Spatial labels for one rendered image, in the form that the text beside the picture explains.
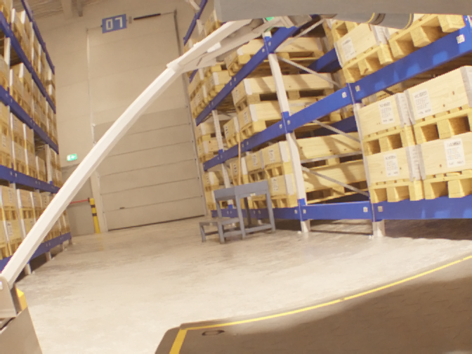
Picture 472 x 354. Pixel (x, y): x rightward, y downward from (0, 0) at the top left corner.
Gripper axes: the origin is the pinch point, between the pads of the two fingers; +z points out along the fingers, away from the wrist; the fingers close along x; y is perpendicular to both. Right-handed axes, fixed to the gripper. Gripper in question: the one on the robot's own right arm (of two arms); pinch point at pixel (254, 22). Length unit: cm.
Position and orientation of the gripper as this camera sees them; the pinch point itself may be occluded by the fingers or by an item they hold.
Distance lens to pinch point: 135.2
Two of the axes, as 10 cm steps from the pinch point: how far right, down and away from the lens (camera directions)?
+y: -2.5, 2.2, -9.4
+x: 5.3, 8.5, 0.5
